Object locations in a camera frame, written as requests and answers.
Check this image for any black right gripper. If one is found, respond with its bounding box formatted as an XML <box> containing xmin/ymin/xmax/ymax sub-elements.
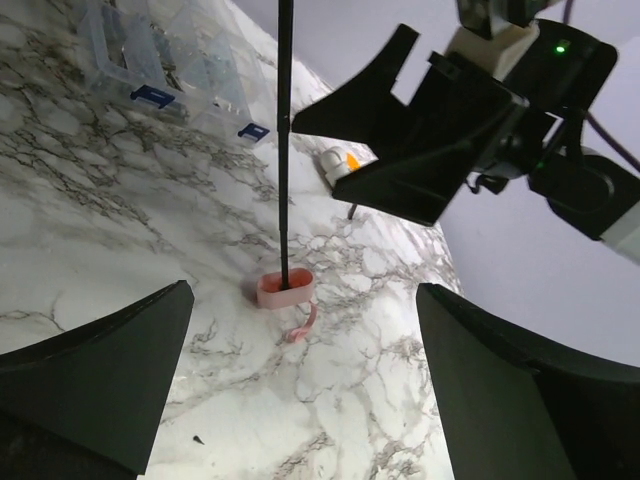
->
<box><xmin>332</xmin><ymin>20</ymin><xmax>617</xmax><ymax>225</ymax></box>

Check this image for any clear plastic organizer box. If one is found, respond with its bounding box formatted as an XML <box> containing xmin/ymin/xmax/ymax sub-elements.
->
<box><xmin>72</xmin><ymin>1</ymin><xmax>275</xmax><ymax>148</ymax></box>

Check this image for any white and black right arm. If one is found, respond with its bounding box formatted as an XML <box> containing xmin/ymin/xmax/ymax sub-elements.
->
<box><xmin>292</xmin><ymin>20</ymin><xmax>639</xmax><ymax>260</ymax></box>

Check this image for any pink folding umbrella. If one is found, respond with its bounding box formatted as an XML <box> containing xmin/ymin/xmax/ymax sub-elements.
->
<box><xmin>257</xmin><ymin>0</ymin><xmax>318</xmax><ymax>343</ymax></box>

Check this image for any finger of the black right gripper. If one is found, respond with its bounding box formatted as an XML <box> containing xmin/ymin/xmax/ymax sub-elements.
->
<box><xmin>292</xmin><ymin>24</ymin><xmax>440</xmax><ymax>150</ymax></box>

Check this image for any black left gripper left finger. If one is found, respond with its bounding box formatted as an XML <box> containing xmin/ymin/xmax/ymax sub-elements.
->
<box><xmin>1</xmin><ymin>280</ymin><xmax>194</xmax><ymax>475</ymax></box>

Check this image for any white orange small device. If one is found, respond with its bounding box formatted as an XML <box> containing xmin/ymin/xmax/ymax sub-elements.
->
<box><xmin>319</xmin><ymin>146</ymin><xmax>372</xmax><ymax>188</ymax></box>

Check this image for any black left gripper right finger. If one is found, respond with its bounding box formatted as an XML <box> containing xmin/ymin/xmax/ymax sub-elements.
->
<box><xmin>416</xmin><ymin>283</ymin><xmax>639</xmax><ymax>479</ymax></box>

